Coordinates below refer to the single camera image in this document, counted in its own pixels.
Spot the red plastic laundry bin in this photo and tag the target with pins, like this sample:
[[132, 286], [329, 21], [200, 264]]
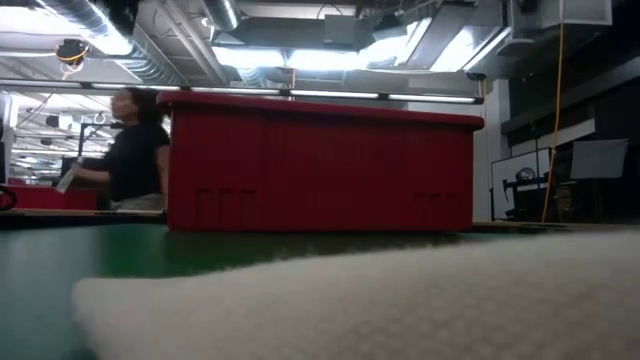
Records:
[[320, 170]]

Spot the white printed tote bag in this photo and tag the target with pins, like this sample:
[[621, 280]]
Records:
[[375, 300]]

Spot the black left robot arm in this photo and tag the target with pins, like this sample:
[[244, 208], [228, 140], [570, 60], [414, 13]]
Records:
[[120, 12]]

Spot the low red plastic bin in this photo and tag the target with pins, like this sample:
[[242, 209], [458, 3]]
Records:
[[50, 197]]

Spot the grey ceiling box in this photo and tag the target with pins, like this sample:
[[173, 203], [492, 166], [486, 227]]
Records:
[[341, 31]]

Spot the person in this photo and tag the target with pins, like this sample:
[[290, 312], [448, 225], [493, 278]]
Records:
[[135, 155]]

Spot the white board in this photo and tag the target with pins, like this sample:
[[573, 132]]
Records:
[[510, 170]]

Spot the round silver vent pipe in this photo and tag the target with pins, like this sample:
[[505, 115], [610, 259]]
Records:
[[222, 12]]

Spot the white paper sheet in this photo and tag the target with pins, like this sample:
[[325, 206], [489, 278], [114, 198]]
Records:
[[66, 181]]

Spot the grey flat panel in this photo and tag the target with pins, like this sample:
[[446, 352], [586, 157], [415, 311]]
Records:
[[598, 159]]

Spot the silver ceiling duct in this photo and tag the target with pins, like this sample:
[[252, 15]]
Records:
[[150, 55]]

